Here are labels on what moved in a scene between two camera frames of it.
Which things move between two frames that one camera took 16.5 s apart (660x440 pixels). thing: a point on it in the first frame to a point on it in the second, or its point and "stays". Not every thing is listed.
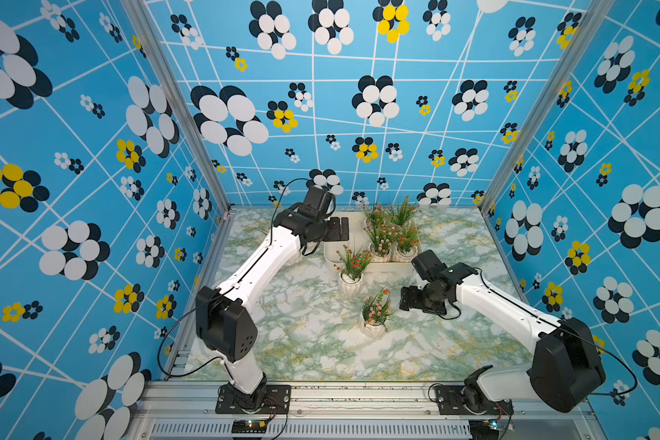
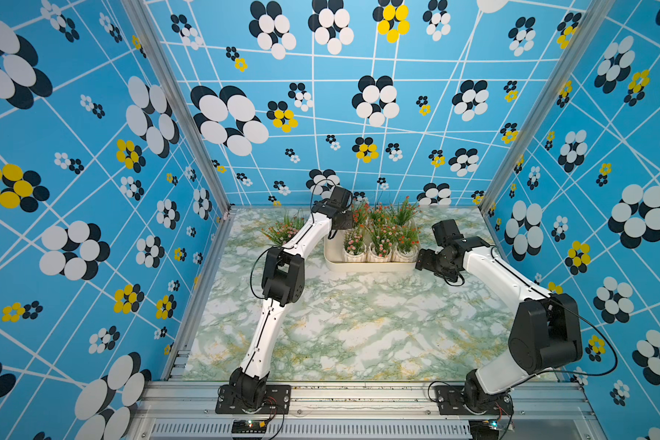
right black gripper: [411, 302] to [423, 262]
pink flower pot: [381, 239] stays
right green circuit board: [484, 429] stays
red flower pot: [351, 265] to [360, 212]
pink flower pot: [375, 310] to [354, 247]
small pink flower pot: [379, 215] stays
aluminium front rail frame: [336, 411] stays
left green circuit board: [248, 426] stays
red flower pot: [407, 247] stays
